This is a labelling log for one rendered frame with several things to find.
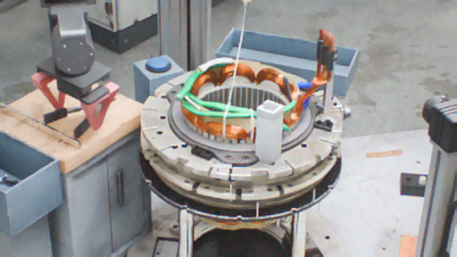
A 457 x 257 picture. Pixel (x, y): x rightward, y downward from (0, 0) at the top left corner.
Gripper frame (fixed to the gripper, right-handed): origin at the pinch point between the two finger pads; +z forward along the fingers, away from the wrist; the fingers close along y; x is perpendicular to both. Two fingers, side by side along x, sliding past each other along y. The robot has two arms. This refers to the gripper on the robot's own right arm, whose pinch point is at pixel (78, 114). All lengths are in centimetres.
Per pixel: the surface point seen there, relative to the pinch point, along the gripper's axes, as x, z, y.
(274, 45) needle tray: 45.7, 6.9, 6.9
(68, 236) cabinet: -8.7, 17.4, 4.3
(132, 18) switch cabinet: 163, 110, -139
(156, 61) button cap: 26.8, 6.3, -6.6
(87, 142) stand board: -2.3, 2.2, 3.9
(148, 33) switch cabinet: 173, 122, -139
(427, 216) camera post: -8, -20, 63
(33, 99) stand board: 1.4, 3.1, -12.0
